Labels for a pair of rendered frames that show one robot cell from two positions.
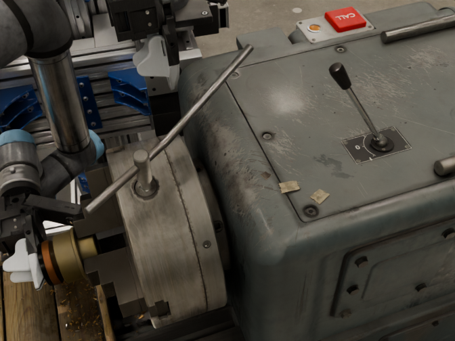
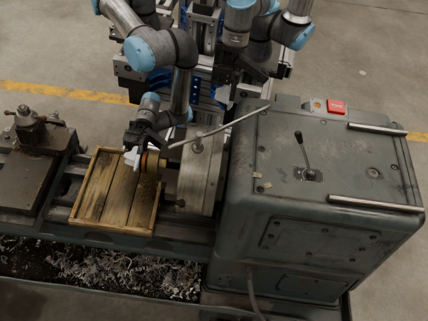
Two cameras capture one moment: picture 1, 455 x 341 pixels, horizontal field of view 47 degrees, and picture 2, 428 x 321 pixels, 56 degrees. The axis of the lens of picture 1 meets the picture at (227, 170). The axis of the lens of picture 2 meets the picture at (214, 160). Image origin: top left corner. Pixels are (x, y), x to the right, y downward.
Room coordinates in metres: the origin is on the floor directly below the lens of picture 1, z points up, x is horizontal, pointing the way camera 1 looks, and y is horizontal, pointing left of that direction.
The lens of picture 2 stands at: (-0.26, -0.15, 2.21)
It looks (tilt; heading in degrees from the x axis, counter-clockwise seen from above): 52 degrees down; 15
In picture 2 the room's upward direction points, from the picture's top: 10 degrees clockwise
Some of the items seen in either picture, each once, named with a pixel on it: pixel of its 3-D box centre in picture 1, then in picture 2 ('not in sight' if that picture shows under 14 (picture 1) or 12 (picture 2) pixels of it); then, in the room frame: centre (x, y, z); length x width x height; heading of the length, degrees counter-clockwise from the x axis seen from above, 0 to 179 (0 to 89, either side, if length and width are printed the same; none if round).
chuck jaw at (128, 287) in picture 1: (125, 285); (171, 186); (0.42, 0.17, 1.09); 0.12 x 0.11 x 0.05; 17
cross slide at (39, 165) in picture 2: not in sight; (31, 162); (0.36, 0.72, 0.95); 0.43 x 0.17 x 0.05; 17
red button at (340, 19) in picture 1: (344, 20); (335, 107); (0.87, -0.24, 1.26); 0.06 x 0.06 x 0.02; 17
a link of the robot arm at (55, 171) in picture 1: (38, 185); (153, 123); (0.73, 0.41, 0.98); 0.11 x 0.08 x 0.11; 142
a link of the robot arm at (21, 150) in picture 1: (17, 159); (149, 107); (0.72, 0.42, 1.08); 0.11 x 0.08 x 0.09; 17
